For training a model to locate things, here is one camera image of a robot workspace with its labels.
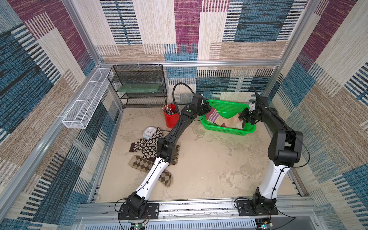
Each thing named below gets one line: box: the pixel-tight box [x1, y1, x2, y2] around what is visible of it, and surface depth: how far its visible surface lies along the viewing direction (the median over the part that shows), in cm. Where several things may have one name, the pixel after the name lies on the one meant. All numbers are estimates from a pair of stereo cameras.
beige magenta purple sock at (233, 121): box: [206, 107, 244, 130], surface depth 105 cm
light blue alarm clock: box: [142, 126, 158, 140], surface depth 104 cm
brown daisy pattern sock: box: [141, 127, 165, 162], surface depth 98 cm
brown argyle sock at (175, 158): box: [171, 141, 182, 165], surface depth 96 cm
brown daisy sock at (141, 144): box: [128, 138, 148, 153], surface depth 96 cm
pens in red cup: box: [161, 101, 181, 115], surface depth 101 cm
